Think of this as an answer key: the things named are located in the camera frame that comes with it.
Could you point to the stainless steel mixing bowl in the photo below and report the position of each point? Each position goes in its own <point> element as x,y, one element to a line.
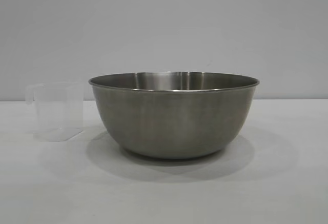
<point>169,121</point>

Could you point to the clear plastic measuring cup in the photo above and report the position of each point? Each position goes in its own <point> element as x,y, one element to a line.
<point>56,111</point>

